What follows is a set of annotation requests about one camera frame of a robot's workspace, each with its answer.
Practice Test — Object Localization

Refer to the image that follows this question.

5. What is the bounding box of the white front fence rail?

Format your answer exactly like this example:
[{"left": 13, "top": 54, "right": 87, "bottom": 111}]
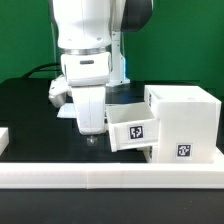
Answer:
[{"left": 0, "top": 163, "right": 224, "bottom": 189}]

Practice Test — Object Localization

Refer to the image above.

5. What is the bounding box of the white drawer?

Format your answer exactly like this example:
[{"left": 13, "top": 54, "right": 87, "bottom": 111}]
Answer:
[
  {"left": 143, "top": 145, "right": 158, "bottom": 163},
  {"left": 106, "top": 102, "right": 159, "bottom": 152}
]

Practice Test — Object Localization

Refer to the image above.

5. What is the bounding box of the white marker sheet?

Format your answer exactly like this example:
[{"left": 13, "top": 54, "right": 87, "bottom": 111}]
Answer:
[{"left": 57, "top": 103, "right": 76, "bottom": 118}]

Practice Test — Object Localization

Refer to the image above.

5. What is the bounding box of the black cable bundle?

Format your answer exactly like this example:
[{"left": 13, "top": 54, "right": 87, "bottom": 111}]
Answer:
[{"left": 21, "top": 61, "right": 63, "bottom": 80}]

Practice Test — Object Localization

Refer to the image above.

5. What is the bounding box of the white front drawer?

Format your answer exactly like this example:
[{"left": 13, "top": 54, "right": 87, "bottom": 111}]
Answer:
[{"left": 143, "top": 145, "right": 158, "bottom": 163}]

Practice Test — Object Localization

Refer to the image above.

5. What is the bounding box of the white left fence rail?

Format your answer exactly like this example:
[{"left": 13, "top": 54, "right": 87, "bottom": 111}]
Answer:
[{"left": 0, "top": 127, "right": 9, "bottom": 155}]

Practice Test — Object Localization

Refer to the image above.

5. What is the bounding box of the white fence rail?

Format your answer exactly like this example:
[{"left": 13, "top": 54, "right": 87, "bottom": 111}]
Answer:
[
  {"left": 0, "top": 163, "right": 224, "bottom": 189},
  {"left": 0, "top": 127, "right": 9, "bottom": 155}
]

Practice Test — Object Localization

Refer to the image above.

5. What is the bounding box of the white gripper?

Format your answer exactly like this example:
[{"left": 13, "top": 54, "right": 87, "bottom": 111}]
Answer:
[{"left": 61, "top": 52, "right": 111, "bottom": 135}]

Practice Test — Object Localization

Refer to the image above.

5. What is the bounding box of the white drawer cabinet box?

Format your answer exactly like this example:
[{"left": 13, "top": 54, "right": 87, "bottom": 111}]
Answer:
[{"left": 144, "top": 85, "right": 221, "bottom": 163}]

